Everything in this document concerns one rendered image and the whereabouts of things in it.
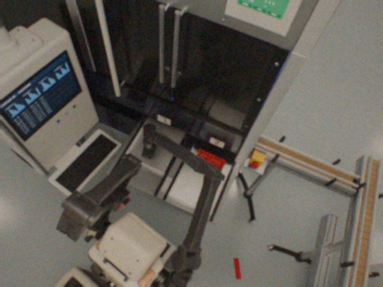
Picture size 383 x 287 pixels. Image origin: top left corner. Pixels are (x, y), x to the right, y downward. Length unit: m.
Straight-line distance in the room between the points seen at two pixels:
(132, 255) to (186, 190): 0.68
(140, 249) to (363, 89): 3.38
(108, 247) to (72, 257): 1.44
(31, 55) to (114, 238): 0.82
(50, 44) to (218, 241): 1.91
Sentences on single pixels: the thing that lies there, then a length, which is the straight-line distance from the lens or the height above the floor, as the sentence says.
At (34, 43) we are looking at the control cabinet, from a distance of 1.40.
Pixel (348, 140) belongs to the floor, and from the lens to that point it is 3.43.
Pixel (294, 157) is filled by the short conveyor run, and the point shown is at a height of 0.93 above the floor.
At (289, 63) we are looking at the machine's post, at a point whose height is 1.75.
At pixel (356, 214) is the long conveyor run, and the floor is 0.93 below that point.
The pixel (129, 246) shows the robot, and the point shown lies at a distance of 1.11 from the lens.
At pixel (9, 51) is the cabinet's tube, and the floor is 1.61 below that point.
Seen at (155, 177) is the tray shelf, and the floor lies 0.88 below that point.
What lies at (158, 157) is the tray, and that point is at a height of 0.88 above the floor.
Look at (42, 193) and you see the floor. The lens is 2.81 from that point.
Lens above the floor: 2.48
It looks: 61 degrees down
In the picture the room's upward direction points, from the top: 11 degrees clockwise
